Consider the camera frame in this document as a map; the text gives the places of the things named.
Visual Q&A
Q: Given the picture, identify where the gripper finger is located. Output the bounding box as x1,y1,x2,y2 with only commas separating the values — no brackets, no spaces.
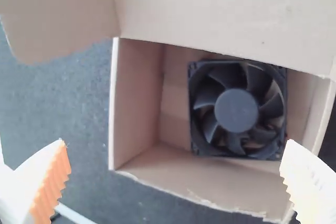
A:
279,139,336,224
0,138,72,224

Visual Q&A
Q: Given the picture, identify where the black square fan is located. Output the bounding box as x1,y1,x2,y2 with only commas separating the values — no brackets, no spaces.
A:
187,60,289,161

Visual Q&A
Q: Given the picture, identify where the cardboard box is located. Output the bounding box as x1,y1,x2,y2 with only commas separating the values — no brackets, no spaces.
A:
0,0,336,222

